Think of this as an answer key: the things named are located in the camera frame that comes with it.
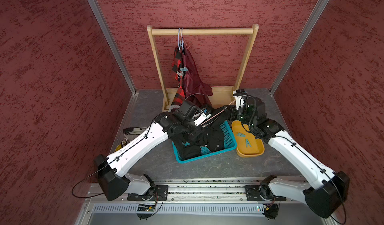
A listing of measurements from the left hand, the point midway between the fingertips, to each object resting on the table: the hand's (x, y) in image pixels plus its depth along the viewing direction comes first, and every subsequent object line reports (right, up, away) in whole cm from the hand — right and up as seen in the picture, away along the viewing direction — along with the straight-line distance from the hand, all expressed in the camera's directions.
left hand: (198, 130), depth 73 cm
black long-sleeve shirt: (+9, -7, +17) cm, 21 cm away
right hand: (+12, +10, +2) cm, 16 cm away
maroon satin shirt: (-1, +23, +29) cm, 37 cm away
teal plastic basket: (+19, -11, +14) cm, 26 cm away
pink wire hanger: (+8, +7, +2) cm, 11 cm away
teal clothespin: (+31, -11, +18) cm, 38 cm away
